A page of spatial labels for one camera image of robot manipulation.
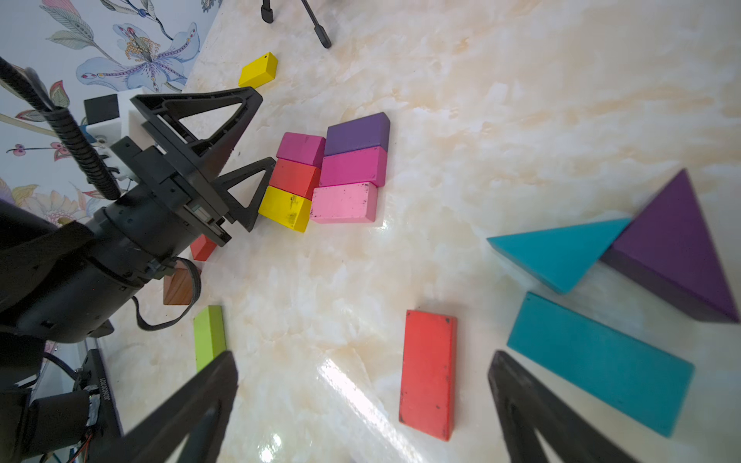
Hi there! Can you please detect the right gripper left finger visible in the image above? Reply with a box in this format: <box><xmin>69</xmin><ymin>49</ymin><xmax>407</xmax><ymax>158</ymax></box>
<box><xmin>91</xmin><ymin>351</ymin><xmax>237</xmax><ymax>462</ymax></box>

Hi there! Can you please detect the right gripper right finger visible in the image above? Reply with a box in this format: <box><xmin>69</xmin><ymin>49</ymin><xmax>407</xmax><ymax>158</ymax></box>
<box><xmin>487</xmin><ymin>350</ymin><xmax>635</xmax><ymax>462</ymax></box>

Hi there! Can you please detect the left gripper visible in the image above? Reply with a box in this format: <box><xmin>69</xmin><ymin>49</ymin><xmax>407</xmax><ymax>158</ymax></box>
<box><xmin>111</xmin><ymin>87</ymin><xmax>276</xmax><ymax>246</ymax></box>

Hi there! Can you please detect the yellow block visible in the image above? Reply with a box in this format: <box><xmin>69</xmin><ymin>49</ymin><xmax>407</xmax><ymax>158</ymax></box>
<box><xmin>239</xmin><ymin>52</ymin><xmax>278</xmax><ymax>89</ymax></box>
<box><xmin>259</xmin><ymin>186</ymin><xmax>312</xmax><ymax>233</ymax></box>

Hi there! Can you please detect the red block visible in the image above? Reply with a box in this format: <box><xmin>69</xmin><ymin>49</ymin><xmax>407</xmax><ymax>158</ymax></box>
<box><xmin>399</xmin><ymin>310</ymin><xmax>457</xmax><ymax>442</ymax></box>
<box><xmin>269</xmin><ymin>159</ymin><xmax>320</xmax><ymax>200</ymax></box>
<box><xmin>190</xmin><ymin>235</ymin><xmax>219</xmax><ymax>262</ymax></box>

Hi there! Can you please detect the magenta block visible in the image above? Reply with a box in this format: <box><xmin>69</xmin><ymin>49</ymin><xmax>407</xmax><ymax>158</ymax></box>
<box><xmin>320</xmin><ymin>147</ymin><xmax>388</xmax><ymax>188</ymax></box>
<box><xmin>277</xmin><ymin>132</ymin><xmax>326</xmax><ymax>168</ymax></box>

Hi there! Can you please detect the brown triangle block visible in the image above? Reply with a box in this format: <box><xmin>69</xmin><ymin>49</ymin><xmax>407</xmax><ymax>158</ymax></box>
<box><xmin>163</xmin><ymin>260</ymin><xmax>202</xmax><ymax>306</ymax></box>

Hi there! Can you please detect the pink rectangular block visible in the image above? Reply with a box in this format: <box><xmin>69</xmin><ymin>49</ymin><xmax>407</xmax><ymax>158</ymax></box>
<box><xmin>310</xmin><ymin>182</ymin><xmax>378</xmax><ymax>224</ymax></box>

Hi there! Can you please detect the purple rectangular block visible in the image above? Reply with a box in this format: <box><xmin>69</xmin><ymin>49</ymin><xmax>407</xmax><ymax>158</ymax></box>
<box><xmin>324</xmin><ymin>112</ymin><xmax>391</xmax><ymax>156</ymax></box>

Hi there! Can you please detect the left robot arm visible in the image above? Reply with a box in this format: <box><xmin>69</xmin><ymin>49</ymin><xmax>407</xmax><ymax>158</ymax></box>
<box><xmin>1</xmin><ymin>88</ymin><xmax>275</xmax><ymax>462</ymax></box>

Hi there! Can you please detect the lime green block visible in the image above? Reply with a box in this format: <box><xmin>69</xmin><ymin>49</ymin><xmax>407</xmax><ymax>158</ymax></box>
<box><xmin>193</xmin><ymin>306</ymin><xmax>227</xmax><ymax>372</ymax></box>

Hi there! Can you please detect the teal rectangular block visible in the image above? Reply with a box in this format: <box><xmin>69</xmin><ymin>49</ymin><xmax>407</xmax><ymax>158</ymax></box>
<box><xmin>508</xmin><ymin>292</ymin><xmax>695</xmax><ymax>437</ymax></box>

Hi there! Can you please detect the teal triangle block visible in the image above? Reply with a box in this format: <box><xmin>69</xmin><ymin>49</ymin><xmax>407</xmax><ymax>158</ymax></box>
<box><xmin>487</xmin><ymin>218</ymin><xmax>630</xmax><ymax>294</ymax></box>

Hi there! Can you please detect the black microphone on tripod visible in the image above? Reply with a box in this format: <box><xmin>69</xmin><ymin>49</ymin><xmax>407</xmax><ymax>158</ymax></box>
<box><xmin>260</xmin><ymin>0</ymin><xmax>333</xmax><ymax>49</ymax></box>

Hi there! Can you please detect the purple triangle block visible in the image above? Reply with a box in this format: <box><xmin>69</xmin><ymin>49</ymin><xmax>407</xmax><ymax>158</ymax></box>
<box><xmin>601</xmin><ymin>169</ymin><xmax>740</xmax><ymax>324</ymax></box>

